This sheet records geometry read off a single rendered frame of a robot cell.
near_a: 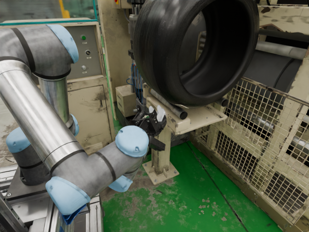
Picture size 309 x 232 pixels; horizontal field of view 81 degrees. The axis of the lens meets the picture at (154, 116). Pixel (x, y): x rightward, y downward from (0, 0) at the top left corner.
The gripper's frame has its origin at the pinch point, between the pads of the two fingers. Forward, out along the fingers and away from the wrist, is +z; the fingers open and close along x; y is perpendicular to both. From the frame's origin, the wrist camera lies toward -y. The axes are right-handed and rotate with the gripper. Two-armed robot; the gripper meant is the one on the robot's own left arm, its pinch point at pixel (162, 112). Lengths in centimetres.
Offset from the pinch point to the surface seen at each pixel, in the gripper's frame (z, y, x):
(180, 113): 15.0, -12.2, 0.0
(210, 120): 29.8, -29.4, -8.5
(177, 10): 16.7, 30.6, -12.6
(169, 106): 21.1, -10.5, 7.6
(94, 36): 52, 34, 59
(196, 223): 4, -104, 16
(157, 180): 28, -91, 53
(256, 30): 47, 8, -36
